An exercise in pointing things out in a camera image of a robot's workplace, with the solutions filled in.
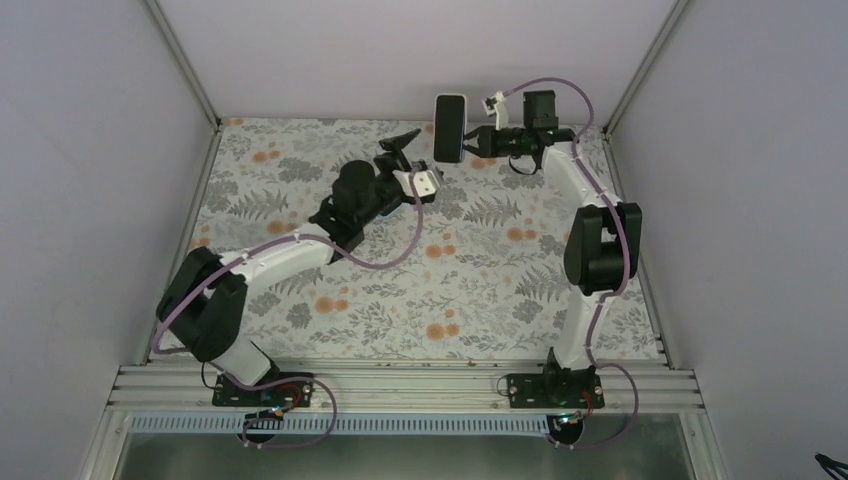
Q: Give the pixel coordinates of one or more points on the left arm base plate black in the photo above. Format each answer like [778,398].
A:
[291,394]

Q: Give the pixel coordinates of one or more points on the right aluminium frame post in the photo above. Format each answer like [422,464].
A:
[656,47]

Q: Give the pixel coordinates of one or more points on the aluminium mounting rail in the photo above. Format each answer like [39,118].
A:
[405,386]

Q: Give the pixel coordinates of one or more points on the floral patterned table mat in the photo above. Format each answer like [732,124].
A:
[486,281]

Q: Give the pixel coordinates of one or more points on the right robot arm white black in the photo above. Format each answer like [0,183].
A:
[601,253]

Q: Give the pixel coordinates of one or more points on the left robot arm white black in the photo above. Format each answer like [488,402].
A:
[204,303]

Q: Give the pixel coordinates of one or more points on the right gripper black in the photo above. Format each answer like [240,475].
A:
[487,147]

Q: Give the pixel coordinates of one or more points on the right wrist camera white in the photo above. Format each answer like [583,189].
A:
[494,107]

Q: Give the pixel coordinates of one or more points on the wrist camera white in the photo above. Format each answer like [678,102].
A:
[494,107]
[424,182]

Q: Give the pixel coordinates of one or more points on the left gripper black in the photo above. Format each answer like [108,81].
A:
[395,145]

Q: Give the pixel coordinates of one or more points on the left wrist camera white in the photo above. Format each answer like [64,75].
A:
[424,182]

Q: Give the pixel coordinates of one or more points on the beige phone case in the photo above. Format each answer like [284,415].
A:
[460,126]

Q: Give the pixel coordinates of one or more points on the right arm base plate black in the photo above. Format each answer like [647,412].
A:
[573,389]

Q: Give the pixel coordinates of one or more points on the slotted cable duct grey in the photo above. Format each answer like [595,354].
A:
[344,424]

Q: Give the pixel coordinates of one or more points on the aluminium frame post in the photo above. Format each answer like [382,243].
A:
[185,67]
[656,47]

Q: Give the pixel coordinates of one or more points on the left aluminium frame post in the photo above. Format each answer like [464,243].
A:
[185,67]

